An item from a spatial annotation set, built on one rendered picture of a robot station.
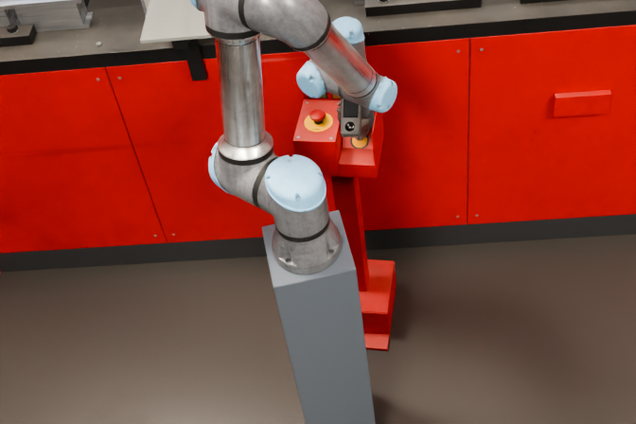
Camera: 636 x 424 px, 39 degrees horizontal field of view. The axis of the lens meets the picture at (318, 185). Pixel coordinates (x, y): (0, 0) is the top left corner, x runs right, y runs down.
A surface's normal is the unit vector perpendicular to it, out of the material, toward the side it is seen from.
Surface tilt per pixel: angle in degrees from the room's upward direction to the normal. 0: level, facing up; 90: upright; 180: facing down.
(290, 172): 7
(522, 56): 90
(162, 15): 0
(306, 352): 90
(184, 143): 90
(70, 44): 0
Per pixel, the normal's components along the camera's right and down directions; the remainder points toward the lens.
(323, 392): 0.18, 0.69
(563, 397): -0.11, -0.69
